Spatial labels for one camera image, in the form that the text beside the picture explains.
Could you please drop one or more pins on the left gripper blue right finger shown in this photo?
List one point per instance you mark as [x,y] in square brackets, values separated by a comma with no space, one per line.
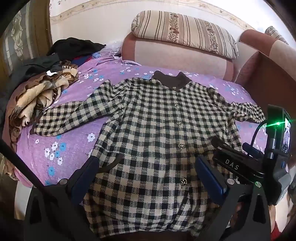
[213,181]

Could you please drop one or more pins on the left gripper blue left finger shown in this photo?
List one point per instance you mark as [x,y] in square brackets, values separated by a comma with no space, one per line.
[81,179]

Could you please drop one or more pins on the black cream checked shirt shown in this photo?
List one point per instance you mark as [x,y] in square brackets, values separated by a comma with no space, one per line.
[121,201]

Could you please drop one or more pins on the purple floral bed sheet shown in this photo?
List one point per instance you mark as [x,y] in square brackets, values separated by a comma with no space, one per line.
[158,116]

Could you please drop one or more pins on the brown beige patterned blanket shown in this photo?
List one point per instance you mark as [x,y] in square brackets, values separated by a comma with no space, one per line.
[32,97]

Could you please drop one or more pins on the black garment pile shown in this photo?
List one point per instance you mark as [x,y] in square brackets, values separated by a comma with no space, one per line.
[62,50]

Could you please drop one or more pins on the pink padded headboard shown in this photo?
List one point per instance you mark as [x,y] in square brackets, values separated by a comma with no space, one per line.
[177,57]

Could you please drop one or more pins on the striped floral pillow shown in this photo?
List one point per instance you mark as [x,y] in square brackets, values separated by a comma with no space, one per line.
[186,31]

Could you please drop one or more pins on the wooden glass wardrobe door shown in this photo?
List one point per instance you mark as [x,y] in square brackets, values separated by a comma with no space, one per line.
[27,35]

